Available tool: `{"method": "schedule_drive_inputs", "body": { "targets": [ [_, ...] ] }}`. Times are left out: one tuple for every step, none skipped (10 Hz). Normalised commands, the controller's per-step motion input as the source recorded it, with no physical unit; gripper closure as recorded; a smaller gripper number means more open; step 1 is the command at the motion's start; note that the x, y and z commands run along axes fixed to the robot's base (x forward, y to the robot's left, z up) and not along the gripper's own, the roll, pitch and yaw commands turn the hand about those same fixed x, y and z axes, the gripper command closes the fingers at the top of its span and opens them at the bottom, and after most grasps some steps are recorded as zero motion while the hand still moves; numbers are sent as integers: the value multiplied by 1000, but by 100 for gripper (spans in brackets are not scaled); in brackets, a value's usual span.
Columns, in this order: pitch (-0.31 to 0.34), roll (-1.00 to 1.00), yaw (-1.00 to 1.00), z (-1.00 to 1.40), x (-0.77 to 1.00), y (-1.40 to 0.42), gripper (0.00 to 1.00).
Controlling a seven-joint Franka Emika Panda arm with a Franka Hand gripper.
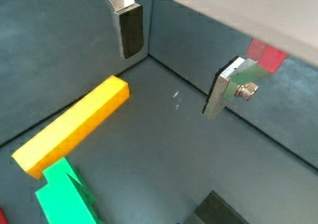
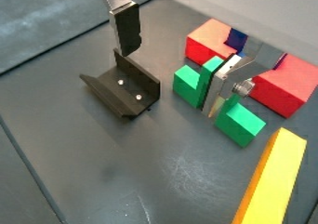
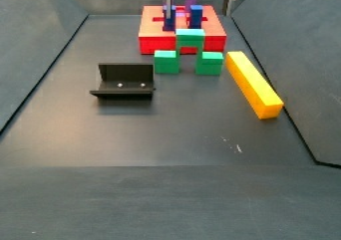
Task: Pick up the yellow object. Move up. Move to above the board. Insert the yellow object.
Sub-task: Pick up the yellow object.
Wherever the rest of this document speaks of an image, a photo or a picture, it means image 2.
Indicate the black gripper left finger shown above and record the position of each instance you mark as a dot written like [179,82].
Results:
[126,23]

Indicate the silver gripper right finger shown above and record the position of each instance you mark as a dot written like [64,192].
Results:
[231,78]

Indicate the yellow rectangular block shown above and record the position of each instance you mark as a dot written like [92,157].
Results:
[266,198]

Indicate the red slotted board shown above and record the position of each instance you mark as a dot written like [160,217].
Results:
[282,88]

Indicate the blue U-shaped block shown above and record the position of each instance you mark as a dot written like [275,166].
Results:
[235,39]

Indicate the green arch block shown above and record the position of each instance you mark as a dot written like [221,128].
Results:
[237,122]

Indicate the black angled bracket holder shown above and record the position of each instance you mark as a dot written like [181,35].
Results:
[127,88]

